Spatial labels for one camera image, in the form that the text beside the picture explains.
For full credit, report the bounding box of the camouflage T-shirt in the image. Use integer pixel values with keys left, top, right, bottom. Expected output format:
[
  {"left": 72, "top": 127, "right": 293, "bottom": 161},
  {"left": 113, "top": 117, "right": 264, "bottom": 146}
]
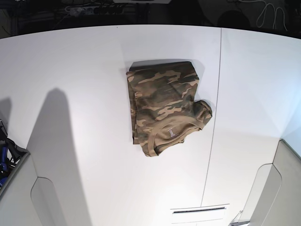
[{"left": 127, "top": 61, "right": 213, "bottom": 157}]

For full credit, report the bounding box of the blue and black clutter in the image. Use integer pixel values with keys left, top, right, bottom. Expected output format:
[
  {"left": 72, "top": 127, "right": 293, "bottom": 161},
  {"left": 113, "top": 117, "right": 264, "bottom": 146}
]
[{"left": 0, "top": 119, "right": 30, "bottom": 189}]

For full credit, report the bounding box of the grey right chair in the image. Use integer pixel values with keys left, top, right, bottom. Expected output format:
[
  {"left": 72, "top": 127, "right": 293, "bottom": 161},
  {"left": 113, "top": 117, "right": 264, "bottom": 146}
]
[{"left": 239, "top": 140, "right": 301, "bottom": 226}]

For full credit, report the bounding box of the grey chair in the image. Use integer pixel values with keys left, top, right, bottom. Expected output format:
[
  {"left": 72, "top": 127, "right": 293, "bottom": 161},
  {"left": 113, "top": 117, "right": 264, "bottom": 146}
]
[
  {"left": 239, "top": 140, "right": 301, "bottom": 226},
  {"left": 0, "top": 153, "right": 94, "bottom": 226}
]

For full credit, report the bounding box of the grey left chair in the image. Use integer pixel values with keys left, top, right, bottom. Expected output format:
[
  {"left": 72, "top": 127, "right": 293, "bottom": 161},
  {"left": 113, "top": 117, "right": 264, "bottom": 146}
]
[{"left": 0, "top": 153, "right": 94, "bottom": 226}]

